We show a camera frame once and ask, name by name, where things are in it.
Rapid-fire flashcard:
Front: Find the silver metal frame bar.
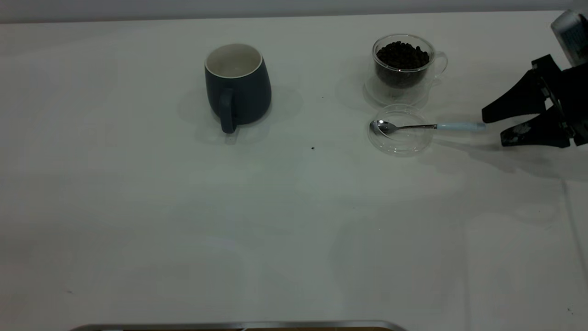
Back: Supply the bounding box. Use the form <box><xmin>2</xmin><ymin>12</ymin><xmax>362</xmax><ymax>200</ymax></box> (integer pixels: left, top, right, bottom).
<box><xmin>69</xmin><ymin>320</ymin><xmax>408</xmax><ymax>331</ymax></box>

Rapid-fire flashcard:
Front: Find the clear double-wall glass cup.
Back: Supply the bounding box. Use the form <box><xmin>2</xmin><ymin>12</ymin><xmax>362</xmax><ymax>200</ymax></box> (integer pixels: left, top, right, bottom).
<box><xmin>364</xmin><ymin>34</ymin><xmax>448</xmax><ymax>109</ymax></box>

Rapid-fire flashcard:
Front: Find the coffee beans pile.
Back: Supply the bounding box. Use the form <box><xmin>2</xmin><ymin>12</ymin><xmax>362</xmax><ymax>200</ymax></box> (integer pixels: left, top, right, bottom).
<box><xmin>374</xmin><ymin>41</ymin><xmax>431</xmax><ymax>90</ymax></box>

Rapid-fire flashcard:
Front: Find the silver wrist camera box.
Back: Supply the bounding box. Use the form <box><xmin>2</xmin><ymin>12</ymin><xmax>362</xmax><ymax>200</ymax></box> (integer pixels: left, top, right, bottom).
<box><xmin>550</xmin><ymin>9</ymin><xmax>588</xmax><ymax>68</ymax></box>

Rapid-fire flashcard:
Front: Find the metal spoon light-blue handle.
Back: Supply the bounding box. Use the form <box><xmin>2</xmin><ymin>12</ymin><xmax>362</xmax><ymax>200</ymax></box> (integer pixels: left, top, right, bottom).
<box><xmin>375</xmin><ymin>120</ymin><xmax>486</xmax><ymax>136</ymax></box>

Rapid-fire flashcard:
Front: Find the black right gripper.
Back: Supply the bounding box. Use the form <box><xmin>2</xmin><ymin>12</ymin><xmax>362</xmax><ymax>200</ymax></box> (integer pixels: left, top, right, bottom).
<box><xmin>481</xmin><ymin>54</ymin><xmax>588</xmax><ymax>148</ymax></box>

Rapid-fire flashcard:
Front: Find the dark grey-blue ceramic mug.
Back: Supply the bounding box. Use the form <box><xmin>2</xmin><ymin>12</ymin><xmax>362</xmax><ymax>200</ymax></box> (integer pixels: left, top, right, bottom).
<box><xmin>204</xmin><ymin>44</ymin><xmax>272</xmax><ymax>135</ymax></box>

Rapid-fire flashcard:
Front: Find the clear round glass lid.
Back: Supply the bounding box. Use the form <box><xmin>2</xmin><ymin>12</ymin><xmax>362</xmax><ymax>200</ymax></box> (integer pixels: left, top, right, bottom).
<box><xmin>367</xmin><ymin>104</ymin><xmax>434</xmax><ymax>158</ymax></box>

